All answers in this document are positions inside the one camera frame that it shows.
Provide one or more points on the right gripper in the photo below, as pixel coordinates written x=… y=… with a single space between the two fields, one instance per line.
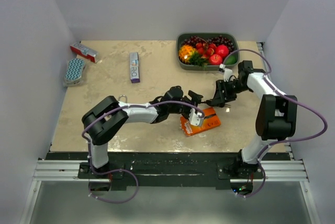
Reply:
x=220 y=97

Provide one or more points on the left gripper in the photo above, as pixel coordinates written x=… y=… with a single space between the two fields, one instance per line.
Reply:
x=195 y=99

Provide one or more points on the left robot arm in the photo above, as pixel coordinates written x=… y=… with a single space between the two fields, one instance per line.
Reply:
x=103 y=121

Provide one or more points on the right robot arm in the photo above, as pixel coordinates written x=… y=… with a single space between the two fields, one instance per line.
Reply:
x=275 y=121

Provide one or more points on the orange razor box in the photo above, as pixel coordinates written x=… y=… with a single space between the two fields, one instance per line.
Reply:
x=210 y=122

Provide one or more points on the red apple front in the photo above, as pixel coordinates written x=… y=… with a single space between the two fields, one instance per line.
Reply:
x=215 y=59

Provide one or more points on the red apple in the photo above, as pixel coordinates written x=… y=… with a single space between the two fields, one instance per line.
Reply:
x=215 y=59
x=222 y=50

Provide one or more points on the orange pineapple toy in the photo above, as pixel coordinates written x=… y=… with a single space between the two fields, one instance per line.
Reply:
x=185 y=53

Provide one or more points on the red strawberries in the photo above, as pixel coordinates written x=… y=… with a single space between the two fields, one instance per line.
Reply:
x=205 y=49

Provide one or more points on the red apple back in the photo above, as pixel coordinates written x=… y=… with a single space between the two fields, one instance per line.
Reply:
x=222 y=50

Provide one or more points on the dark grapes bunch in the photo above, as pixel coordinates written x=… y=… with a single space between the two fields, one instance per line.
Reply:
x=217 y=40

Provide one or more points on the grey fruit tray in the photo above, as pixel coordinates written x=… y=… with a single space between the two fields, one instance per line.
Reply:
x=197 y=62

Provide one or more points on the brass padlock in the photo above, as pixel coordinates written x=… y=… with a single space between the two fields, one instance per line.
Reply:
x=123 y=98

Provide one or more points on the purple toothpaste box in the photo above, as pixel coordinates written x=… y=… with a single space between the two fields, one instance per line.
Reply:
x=134 y=67

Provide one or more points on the red toothpaste box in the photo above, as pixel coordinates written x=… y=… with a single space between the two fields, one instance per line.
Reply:
x=84 y=51

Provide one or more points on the blue zigzag sponge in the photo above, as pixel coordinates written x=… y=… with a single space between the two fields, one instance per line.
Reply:
x=74 y=72

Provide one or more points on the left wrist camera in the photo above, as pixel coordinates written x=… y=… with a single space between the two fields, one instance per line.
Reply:
x=196 y=117

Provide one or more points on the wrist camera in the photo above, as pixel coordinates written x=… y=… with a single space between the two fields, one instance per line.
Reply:
x=196 y=117
x=226 y=72

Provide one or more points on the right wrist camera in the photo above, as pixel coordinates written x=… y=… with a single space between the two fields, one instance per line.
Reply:
x=226 y=72

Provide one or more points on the black base frame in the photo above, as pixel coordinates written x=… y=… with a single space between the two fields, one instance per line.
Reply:
x=123 y=169

